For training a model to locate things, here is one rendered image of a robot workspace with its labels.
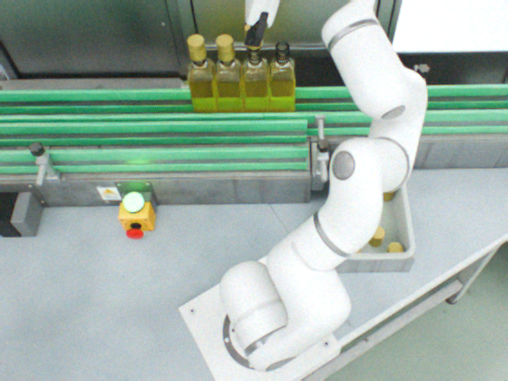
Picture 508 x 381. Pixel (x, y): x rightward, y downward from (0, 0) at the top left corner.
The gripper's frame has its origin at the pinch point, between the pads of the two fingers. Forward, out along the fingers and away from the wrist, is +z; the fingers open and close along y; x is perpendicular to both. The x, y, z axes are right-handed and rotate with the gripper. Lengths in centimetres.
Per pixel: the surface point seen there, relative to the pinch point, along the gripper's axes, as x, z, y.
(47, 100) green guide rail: -42, 37, -4
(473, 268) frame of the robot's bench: 84, 67, 17
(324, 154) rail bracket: 19.0, 16.6, 16.1
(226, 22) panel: -3.9, 10.8, -12.6
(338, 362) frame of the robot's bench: 46, 90, 40
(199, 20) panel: -9.8, 11.8, -12.6
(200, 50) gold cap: -9.7, 6.5, 1.3
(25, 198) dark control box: -43, 48, 17
